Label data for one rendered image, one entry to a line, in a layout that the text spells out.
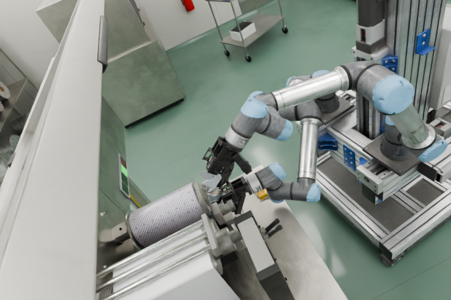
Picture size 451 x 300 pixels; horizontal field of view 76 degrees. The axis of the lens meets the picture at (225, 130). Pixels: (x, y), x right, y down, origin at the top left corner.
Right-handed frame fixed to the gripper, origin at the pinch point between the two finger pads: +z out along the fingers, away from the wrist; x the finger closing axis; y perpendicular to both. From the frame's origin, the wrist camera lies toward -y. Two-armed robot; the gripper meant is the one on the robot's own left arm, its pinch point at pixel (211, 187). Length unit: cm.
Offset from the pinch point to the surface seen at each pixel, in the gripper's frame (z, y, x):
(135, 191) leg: 78, -8, -77
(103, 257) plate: 24.2, 28.7, 11.2
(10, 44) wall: 164, 126, -450
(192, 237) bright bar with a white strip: -7.1, 18.2, 27.8
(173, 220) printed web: 11.5, 10.4, 5.8
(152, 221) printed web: 14.7, 16.1, 4.0
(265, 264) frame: -15.9, 8.6, 40.6
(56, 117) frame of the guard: -47, 53, 53
